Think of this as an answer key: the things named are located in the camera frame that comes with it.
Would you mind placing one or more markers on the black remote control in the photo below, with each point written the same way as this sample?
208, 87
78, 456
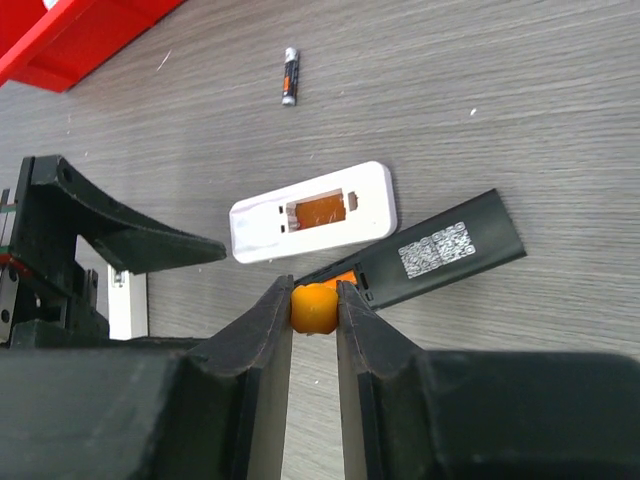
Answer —
468, 239

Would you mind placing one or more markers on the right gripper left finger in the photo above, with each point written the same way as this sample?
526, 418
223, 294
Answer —
81, 407

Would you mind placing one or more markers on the red plastic tray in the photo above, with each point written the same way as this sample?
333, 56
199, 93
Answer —
53, 45

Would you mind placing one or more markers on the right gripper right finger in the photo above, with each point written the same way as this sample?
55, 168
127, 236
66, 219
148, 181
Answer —
412, 413

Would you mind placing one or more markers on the loose dark battery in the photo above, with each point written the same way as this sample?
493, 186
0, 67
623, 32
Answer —
291, 74

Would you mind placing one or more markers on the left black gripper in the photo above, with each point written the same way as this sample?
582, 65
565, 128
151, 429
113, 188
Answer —
47, 297

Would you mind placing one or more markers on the white slim remote control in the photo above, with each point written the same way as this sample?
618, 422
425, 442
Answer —
127, 305

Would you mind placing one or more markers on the orange handled screwdriver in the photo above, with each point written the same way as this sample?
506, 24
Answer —
314, 309

